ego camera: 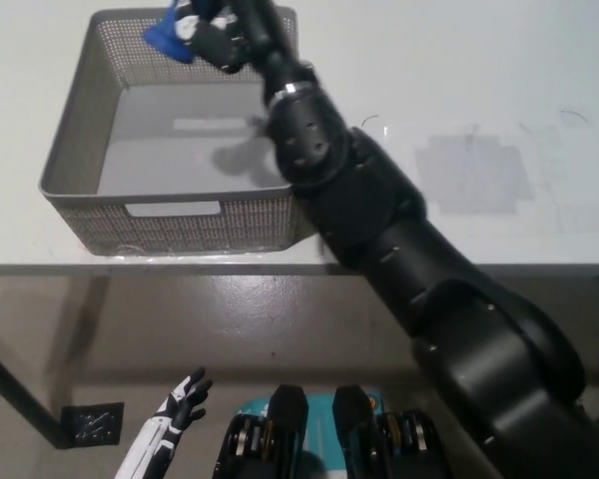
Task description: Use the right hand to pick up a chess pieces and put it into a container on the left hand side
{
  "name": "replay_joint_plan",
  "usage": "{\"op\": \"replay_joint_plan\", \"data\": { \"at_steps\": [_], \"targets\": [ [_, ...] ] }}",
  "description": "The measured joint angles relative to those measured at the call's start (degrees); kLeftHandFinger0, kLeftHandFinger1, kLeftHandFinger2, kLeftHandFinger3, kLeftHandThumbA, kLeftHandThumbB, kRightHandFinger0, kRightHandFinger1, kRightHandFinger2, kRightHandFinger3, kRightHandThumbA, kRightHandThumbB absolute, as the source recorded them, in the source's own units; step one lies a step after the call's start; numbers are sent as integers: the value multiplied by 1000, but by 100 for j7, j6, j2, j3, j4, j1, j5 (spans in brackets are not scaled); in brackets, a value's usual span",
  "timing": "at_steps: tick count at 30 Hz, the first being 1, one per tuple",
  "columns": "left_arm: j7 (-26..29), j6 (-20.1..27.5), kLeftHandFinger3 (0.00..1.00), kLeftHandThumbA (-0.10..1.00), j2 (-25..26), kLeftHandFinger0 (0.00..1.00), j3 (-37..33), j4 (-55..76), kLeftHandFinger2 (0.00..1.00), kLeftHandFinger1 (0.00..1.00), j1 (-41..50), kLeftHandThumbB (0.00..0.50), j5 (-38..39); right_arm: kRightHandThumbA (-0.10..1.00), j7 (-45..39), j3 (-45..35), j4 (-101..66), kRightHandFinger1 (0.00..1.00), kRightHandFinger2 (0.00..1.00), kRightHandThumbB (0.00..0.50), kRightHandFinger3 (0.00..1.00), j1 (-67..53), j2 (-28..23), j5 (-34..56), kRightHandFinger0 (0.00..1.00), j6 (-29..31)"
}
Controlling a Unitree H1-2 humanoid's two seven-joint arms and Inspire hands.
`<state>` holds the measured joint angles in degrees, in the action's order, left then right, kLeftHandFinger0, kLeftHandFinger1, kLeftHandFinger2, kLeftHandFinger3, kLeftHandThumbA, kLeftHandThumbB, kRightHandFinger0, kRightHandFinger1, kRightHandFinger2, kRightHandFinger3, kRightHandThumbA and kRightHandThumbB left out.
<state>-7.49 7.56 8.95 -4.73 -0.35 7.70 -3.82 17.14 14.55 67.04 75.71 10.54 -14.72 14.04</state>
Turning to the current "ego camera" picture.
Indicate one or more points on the blue rook chess piece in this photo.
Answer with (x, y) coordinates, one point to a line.
(167, 37)

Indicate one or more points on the black teal robot torso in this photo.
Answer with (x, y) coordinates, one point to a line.
(284, 439)

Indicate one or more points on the black table leg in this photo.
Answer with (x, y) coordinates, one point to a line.
(25, 399)

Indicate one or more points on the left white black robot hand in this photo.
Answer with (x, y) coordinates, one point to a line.
(172, 424)

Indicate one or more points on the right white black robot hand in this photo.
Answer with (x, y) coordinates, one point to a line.
(239, 35)

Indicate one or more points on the grey perforated plastic basket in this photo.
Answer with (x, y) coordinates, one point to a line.
(179, 234)

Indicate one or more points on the black floor marker plate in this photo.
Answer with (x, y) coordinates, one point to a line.
(92, 424)

